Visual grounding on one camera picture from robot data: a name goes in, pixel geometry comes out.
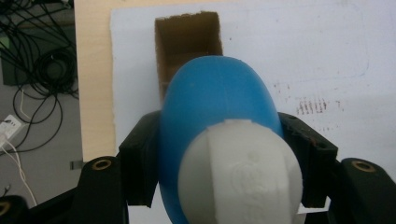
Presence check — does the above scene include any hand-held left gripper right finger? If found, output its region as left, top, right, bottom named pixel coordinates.
left=276, top=111, right=339, bottom=209

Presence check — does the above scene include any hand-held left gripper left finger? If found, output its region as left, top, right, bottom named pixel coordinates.
left=118, top=110, right=163, bottom=208

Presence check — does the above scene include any blue detergent bottle white cap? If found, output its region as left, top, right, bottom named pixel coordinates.
left=157, top=55, right=304, bottom=224

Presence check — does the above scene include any cardboard box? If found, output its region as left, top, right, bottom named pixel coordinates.
left=154, top=10, right=224, bottom=104

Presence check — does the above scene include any white foam sheet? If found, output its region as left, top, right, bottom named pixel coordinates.
left=110, top=0, right=396, bottom=224

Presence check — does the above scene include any white power strip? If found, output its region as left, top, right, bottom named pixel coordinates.
left=0, top=114, right=22, bottom=148

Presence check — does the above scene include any thin white cable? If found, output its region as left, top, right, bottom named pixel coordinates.
left=0, top=90, right=38, bottom=208

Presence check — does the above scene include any tangle of black cables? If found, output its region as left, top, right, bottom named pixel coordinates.
left=0, top=0, right=78, bottom=153

